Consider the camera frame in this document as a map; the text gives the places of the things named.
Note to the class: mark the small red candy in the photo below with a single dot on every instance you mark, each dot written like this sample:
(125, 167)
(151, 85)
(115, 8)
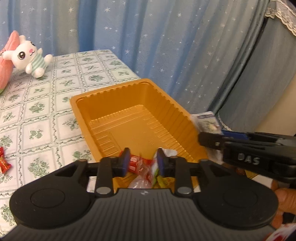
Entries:
(5, 165)
(1, 153)

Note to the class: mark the grey curtain with lace trim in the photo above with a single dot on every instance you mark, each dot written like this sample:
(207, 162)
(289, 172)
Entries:
(266, 69)

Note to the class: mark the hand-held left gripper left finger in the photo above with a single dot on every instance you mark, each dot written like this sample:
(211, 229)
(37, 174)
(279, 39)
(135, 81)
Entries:
(125, 162)

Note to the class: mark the orange plastic tray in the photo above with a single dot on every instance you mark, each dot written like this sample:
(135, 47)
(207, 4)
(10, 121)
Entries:
(129, 120)

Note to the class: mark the person's right hand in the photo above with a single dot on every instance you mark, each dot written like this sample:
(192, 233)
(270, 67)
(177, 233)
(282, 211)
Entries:
(285, 199)

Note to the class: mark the yellow candy packet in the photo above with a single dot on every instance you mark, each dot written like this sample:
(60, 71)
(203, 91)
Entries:
(163, 182)

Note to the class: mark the blue star curtain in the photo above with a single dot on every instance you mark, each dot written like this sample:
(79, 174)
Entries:
(161, 46)

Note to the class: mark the clear grey snack packet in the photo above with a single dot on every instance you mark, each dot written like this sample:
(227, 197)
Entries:
(205, 122)

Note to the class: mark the pink plush toy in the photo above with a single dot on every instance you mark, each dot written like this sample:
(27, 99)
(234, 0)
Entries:
(4, 71)

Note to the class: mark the square red snack packet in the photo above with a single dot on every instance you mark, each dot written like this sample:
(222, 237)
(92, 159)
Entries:
(144, 174)

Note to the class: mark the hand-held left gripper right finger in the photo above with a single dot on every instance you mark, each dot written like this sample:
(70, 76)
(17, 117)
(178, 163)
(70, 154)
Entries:
(161, 162)

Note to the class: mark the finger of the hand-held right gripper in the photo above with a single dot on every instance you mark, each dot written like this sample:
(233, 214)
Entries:
(210, 140)
(238, 135)

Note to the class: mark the large red snack packet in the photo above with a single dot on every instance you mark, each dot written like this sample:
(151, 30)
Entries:
(134, 162)

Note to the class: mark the red and white packet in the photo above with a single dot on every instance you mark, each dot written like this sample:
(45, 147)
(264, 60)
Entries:
(279, 234)

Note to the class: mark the floral checked tablecloth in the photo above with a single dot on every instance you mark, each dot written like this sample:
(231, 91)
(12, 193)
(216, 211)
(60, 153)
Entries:
(46, 92)

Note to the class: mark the white bunny plush toy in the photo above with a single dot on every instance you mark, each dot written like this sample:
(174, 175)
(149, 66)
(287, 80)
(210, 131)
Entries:
(23, 53)

